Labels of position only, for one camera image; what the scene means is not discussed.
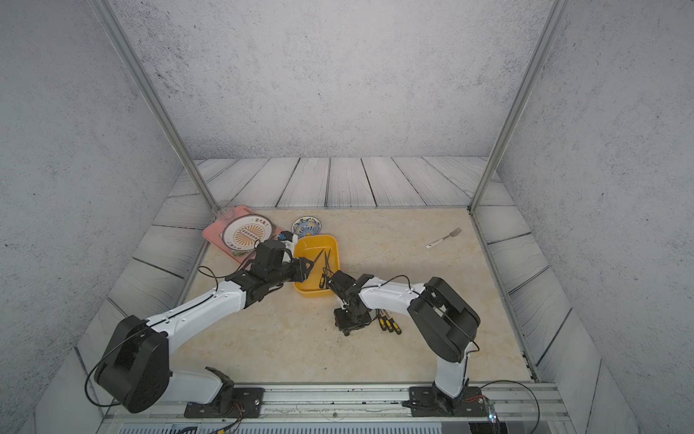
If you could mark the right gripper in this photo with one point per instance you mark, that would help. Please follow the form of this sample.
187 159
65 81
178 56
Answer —
344 326

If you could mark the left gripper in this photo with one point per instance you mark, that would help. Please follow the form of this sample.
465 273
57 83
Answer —
300 267

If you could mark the yellow storage box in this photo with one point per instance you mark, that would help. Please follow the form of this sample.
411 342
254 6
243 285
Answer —
308 247

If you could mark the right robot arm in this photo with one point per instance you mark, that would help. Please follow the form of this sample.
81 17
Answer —
447 323

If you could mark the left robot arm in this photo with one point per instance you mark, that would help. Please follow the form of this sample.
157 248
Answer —
135 369

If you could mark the white round plate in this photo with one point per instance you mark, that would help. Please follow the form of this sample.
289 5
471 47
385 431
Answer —
244 233

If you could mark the blue patterned small dish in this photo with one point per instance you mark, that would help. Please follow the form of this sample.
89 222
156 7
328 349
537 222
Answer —
307 226

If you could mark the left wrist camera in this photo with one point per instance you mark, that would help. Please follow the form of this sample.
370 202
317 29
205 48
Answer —
290 240

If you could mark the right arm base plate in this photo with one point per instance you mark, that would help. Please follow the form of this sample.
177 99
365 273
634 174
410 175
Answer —
428 401

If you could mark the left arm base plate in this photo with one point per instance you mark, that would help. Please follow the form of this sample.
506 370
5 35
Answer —
230 403

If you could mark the aluminium front rail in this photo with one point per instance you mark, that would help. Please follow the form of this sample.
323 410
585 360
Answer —
505 407

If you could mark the metal frame post left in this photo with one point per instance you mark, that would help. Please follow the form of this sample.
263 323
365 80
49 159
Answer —
118 38

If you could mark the metal frame post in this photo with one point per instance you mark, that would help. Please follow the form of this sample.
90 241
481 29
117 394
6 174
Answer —
118 38
539 57

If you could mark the metal frame post right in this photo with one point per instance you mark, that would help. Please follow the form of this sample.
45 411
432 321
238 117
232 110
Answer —
539 57

